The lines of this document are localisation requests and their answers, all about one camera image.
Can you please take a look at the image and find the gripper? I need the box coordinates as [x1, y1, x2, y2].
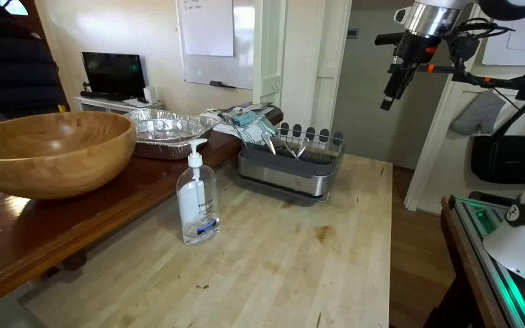
[380, 31, 442, 112]

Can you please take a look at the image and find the grey oven mitt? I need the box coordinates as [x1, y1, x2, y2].
[449, 90, 506, 137]

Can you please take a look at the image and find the black tote bag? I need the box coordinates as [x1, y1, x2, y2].
[470, 98, 525, 185]

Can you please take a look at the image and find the grey steel dish rack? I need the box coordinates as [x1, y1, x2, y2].
[237, 122, 346, 202]

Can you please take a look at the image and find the teal cloth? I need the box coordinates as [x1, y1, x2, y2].
[232, 111, 277, 138]

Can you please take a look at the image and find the whiteboard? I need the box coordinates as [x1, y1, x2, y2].
[175, 0, 255, 90]

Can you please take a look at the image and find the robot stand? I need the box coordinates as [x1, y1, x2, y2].
[439, 191, 525, 328]

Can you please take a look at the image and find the white paper sheet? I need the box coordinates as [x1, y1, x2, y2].
[177, 0, 235, 57]

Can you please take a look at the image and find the clear soap pump bottle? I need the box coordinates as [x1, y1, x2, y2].
[175, 138, 221, 247]

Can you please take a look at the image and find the aluminium foil pan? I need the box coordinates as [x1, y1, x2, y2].
[124, 108, 220, 160]

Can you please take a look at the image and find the black monitor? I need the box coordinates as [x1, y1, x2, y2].
[81, 51, 147, 99]

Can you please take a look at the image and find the white low cabinet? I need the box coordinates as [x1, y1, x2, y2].
[74, 95, 163, 114]

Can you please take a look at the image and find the large wooden bowl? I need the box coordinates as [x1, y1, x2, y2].
[0, 111, 137, 200]

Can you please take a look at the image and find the person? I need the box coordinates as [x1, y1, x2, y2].
[0, 0, 70, 123]

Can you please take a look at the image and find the window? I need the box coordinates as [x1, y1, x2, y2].
[0, 0, 30, 17]

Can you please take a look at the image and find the brown wooden table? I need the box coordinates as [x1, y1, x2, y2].
[0, 106, 284, 316]

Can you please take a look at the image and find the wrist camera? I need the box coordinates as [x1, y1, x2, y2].
[375, 32, 407, 46]

